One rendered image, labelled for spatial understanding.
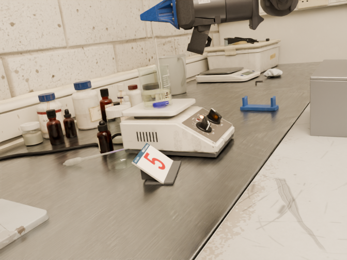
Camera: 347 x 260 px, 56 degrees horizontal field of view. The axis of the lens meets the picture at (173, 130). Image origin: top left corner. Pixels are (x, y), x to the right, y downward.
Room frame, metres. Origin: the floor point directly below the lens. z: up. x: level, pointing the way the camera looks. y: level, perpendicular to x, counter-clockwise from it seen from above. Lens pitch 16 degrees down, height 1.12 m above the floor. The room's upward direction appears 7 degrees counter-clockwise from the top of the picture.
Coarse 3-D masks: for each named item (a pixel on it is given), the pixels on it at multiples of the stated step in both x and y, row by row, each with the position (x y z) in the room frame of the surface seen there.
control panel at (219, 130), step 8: (200, 112) 0.65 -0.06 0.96; (208, 112) 0.67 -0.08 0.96; (192, 120) 0.61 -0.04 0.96; (200, 120) 0.62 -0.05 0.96; (224, 120) 0.66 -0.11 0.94; (192, 128) 0.57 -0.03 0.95; (216, 128) 0.61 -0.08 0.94; (224, 128) 0.62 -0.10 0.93; (208, 136) 0.56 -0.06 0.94; (216, 136) 0.58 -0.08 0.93
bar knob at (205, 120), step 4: (204, 116) 0.60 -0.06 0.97; (204, 120) 0.59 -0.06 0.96; (208, 120) 0.59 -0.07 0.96; (196, 124) 0.59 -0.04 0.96; (200, 124) 0.59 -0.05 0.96; (204, 124) 0.58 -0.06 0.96; (208, 124) 0.57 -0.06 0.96; (200, 128) 0.58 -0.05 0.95; (204, 128) 0.58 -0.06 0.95; (208, 128) 0.58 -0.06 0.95; (208, 132) 0.58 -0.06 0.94
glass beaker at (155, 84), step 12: (144, 72) 0.62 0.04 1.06; (156, 72) 0.62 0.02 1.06; (168, 72) 0.64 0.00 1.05; (144, 84) 0.62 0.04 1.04; (156, 84) 0.62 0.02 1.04; (168, 84) 0.63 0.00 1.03; (144, 96) 0.63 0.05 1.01; (156, 96) 0.62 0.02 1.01; (168, 96) 0.63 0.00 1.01; (144, 108) 0.64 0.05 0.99; (156, 108) 0.62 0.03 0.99
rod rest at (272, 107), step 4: (244, 100) 0.89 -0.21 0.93; (272, 100) 0.84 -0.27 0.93; (244, 104) 0.89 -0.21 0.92; (248, 104) 0.91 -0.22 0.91; (272, 104) 0.84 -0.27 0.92; (240, 108) 0.89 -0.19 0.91; (244, 108) 0.89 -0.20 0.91; (248, 108) 0.88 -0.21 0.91; (252, 108) 0.87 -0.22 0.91; (256, 108) 0.87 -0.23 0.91; (260, 108) 0.86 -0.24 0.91; (264, 108) 0.85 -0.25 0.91; (268, 108) 0.85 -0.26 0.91; (272, 108) 0.84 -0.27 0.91; (276, 108) 0.84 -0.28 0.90
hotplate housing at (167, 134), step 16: (192, 112) 0.64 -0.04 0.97; (128, 128) 0.62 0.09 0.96; (144, 128) 0.61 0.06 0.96; (160, 128) 0.59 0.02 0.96; (176, 128) 0.58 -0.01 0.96; (128, 144) 0.63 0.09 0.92; (144, 144) 0.61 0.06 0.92; (160, 144) 0.59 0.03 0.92; (176, 144) 0.58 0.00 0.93; (192, 144) 0.56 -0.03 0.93; (208, 144) 0.55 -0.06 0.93; (224, 144) 0.60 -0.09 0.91
